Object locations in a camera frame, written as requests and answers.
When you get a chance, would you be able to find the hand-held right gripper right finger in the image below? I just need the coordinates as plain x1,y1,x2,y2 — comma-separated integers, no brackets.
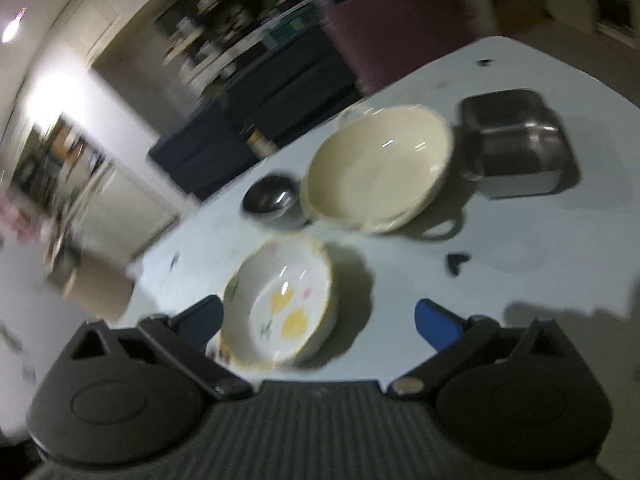
387,299,576,401

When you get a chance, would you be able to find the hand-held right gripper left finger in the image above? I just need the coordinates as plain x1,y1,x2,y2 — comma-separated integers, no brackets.
70,295,253,402

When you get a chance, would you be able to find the white floral bowl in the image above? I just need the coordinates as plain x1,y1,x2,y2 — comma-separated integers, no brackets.
217,237,335,368

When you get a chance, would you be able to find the small steel bowl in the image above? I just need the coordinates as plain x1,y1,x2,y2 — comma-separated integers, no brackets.
242,175,308,228

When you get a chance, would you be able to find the large cream bowl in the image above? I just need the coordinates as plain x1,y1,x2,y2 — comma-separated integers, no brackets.
299,105,455,236

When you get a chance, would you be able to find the rectangular steel container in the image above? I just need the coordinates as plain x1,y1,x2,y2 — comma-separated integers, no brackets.
457,89,581,200

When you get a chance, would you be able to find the cluttered dark shelf unit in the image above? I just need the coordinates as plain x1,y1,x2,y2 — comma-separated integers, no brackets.
155,0,321,93

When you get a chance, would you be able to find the maroon chair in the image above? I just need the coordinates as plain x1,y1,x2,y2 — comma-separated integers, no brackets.
324,0,477,97

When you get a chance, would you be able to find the ceiling light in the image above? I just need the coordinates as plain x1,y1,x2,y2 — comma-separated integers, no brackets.
1,7,27,45

